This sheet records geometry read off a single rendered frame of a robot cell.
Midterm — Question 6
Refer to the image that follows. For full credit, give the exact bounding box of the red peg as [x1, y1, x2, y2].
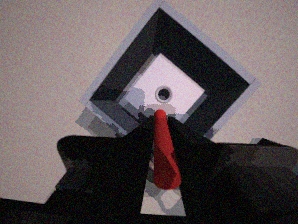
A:
[154, 109, 181, 190]

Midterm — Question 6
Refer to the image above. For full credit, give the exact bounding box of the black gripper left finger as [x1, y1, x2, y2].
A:
[57, 116, 155, 213]

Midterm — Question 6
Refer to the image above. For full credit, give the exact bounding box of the pale pink square plate with hole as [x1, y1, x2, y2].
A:
[125, 54, 205, 121]

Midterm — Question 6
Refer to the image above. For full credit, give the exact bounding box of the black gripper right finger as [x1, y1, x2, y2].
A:
[168, 116, 298, 217]

